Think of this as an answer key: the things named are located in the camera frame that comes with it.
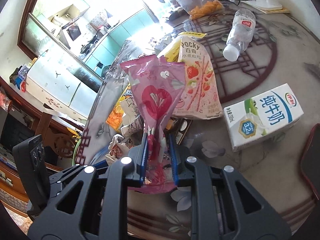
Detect Pocky strawberry box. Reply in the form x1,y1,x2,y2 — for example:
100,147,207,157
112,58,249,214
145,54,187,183
173,35,223,120

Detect pink heart snack wrapper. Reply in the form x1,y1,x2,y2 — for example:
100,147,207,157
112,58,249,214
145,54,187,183
120,55,185,194

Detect clear plastic water bottle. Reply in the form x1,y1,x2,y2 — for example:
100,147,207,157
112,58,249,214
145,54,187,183
223,8,256,62

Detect yellow medicine box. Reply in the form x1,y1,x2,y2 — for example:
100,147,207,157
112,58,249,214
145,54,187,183
157,31,207,62

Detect teal kitchen cabinets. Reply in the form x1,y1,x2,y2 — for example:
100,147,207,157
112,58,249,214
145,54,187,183
84,9,154,77

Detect crumpled white paper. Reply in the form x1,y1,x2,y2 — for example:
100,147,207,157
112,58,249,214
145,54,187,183
120,96,144,137

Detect orange snack wrapper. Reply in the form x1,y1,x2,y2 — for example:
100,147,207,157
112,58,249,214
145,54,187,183
106,84,132,132

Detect white refrigerator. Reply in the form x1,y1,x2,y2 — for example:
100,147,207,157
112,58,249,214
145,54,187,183
26,48,102,122

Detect white milk carton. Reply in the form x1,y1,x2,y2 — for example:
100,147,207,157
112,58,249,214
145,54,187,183
223,83,304,152

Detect red phone case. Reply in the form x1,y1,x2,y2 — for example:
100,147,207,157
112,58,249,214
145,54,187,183
300,124,319,200

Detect white cup on stand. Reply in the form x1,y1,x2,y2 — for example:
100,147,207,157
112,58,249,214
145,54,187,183
245,0,290,14

